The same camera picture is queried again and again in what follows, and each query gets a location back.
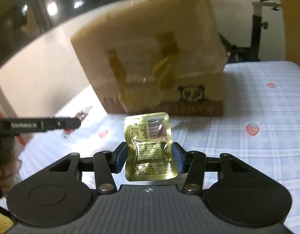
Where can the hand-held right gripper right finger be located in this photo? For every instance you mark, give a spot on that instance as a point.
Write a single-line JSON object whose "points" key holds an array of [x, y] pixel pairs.
{"points": [[178, 158]]}

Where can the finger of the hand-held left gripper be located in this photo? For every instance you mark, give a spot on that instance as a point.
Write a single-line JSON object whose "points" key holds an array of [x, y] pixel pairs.
{"points": [[64, 123]]}

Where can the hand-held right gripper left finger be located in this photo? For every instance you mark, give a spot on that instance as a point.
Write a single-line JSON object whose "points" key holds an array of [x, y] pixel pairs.
{"points": [[120, 159]]}

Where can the gold foil snack packet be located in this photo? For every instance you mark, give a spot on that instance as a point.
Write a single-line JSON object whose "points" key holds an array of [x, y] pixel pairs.
{"points": [[150, 131]]}

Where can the brown cardboard box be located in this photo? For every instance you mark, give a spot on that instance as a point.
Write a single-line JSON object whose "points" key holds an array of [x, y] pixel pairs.
{"points": [[196, 102]]}

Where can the person's left hand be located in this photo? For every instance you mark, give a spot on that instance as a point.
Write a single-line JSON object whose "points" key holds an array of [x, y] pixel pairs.
{"points": [[7, 180]]}

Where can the small red snack packet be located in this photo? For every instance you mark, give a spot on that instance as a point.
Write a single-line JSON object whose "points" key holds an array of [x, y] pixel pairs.
{"points": [[68, 133]]}

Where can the small dark snack packet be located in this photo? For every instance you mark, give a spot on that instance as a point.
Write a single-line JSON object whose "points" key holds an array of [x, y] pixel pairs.
{"points": [[84, 113]]}

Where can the blue checked sheet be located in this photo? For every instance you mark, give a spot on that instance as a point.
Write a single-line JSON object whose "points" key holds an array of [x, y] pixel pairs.
{"points": [[250, 97]]}

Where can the yellow clothing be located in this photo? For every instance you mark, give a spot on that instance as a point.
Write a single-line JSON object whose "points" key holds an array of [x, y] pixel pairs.
{"points": [[1, 221]]}

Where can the black exercise bike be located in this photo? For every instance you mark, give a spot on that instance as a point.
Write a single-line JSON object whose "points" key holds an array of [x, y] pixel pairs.
{"points": [[256, 36]]}

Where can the orange wooden door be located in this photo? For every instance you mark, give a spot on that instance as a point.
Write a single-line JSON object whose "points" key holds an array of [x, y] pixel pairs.
{"points": [[294, 29]]}

